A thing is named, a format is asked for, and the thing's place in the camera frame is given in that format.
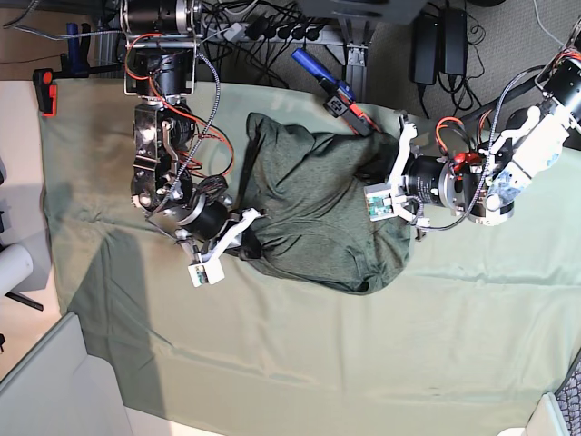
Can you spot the blue orange clamp at centre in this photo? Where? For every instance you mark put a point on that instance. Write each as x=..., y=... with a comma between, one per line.
x=340, y=102

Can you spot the aluminium frame post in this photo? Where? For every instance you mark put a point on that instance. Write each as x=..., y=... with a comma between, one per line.
x=357, y=35

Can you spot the white cylinder on stand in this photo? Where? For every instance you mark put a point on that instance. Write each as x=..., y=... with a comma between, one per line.
x=16, y=264

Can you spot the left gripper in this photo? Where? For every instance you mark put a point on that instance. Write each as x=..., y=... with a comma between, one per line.
x=443, y=182

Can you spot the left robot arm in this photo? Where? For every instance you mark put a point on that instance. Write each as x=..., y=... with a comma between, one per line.
x=515, y=156

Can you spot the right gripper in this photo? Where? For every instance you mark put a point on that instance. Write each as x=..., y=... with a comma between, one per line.
x=204, y=219

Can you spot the green T-shirt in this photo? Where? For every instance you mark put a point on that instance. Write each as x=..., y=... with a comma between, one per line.
x=316, y=226

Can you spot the black power adapter brick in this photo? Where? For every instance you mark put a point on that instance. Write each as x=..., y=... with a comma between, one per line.
x=424, y=50

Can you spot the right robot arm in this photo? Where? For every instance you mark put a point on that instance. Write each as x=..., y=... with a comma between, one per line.
x=162, y=51

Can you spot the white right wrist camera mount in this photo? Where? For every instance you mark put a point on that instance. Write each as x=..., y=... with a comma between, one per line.
x=218, y=254

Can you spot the light green table cloth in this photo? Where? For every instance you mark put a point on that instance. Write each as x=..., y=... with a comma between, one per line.
x=481, y=323

